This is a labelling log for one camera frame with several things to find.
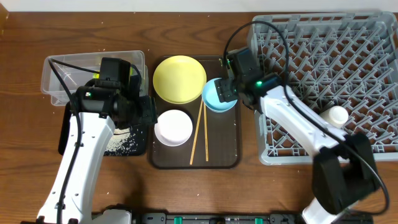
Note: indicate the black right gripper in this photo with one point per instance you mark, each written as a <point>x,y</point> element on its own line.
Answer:
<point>224,87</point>

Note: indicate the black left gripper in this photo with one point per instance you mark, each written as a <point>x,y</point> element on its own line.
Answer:
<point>148,109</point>

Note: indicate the light blue bowl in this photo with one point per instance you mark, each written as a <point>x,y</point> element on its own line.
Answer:
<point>210,98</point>

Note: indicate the pink white bowl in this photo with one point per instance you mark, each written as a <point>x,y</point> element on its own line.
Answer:
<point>173,128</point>

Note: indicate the green snack wrapper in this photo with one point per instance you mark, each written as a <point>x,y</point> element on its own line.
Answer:
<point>96,75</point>

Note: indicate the cream white cup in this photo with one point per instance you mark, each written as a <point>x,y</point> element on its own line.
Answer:
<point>336,116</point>

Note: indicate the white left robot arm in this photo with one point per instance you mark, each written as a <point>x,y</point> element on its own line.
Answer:
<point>105,103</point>

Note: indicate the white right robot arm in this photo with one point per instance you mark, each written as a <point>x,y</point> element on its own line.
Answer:
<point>344,169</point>

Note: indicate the grey dishwasher rack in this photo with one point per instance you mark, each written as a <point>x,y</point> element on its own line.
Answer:
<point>338,59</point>

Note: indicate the black plastic bin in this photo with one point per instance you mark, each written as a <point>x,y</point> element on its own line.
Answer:
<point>65,129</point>

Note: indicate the pile of rice grains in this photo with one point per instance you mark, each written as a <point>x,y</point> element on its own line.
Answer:
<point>128,142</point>

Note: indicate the yellow plate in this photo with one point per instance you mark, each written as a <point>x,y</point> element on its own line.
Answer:
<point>179,79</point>

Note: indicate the dark brown serving tray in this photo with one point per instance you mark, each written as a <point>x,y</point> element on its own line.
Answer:
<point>224,145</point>

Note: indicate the clear plastic bin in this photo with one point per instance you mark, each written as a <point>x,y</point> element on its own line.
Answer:
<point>74,78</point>

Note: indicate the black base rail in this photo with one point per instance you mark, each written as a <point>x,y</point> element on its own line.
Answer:
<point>163,218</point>

